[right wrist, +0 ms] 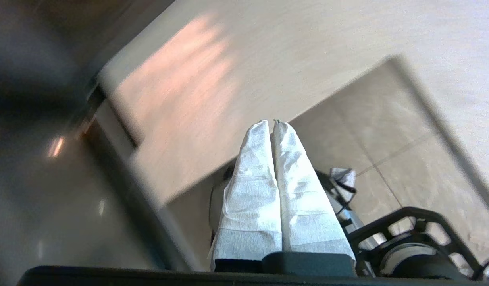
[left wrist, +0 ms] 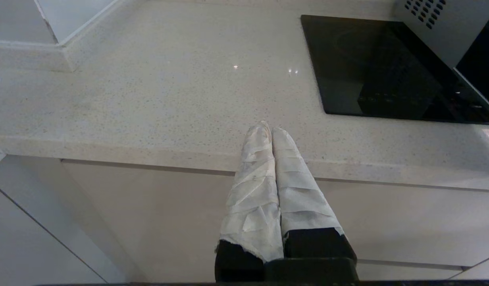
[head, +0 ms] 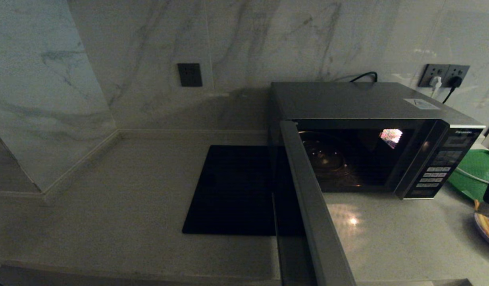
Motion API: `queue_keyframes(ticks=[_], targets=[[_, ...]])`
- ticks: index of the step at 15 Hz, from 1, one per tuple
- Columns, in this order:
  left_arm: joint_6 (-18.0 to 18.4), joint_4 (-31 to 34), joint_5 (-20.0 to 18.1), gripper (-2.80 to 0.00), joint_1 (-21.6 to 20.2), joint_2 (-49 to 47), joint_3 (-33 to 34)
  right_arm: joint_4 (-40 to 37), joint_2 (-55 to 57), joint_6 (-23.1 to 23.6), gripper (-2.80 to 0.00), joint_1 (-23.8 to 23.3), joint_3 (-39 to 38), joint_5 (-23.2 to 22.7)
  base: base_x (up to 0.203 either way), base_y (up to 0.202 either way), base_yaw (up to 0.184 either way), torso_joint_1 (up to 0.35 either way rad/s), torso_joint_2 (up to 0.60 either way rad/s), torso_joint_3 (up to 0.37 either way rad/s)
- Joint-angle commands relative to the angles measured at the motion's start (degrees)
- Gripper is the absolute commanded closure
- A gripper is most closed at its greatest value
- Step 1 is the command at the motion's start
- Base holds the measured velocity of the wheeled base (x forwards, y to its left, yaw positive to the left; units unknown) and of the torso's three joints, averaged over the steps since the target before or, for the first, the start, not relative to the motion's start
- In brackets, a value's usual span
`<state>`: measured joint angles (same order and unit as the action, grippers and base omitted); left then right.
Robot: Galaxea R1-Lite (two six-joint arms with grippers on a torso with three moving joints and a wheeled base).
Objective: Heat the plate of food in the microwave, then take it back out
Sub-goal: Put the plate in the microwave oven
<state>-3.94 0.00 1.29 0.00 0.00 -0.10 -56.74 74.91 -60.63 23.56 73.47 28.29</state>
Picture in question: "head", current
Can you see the dark single wall socket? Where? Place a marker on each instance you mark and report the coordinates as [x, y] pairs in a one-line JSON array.
[[190, 75]]

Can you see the black square mat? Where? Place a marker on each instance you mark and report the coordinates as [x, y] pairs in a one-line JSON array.
[[232, 190]]

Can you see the silver microwave oven body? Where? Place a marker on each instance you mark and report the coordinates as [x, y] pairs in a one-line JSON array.
[[347, 99]]

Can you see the grey double wall socket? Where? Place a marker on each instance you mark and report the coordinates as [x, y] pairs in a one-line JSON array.
[[443, 70]]

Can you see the green plastic tray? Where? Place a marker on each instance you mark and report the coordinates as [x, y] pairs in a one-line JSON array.
[[474, 165]]

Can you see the french fry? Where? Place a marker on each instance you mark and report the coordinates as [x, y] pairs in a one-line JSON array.
[[484, 227]]

